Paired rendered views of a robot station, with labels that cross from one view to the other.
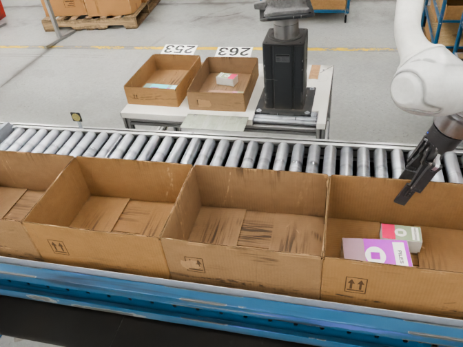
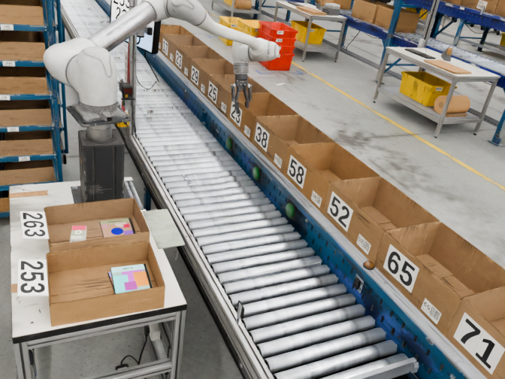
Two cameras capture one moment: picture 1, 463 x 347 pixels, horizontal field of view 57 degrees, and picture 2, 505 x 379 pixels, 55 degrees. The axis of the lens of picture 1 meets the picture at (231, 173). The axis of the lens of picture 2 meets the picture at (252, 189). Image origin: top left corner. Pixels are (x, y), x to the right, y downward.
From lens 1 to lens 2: 315 cm
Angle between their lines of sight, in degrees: 101
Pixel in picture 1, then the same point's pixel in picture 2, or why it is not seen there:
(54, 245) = not seen: hidden behind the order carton
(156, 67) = (53, 320)
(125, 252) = (344, 162)
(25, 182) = (355, 236)
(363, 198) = (247, 122)
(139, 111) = (173, 288)
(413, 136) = not seen: outside the picture
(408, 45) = (260, 42)
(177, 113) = (161, 256)
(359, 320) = not seen: hidden behind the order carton
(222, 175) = (279, 144)
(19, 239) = (382, 193)
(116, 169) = (312, 175)
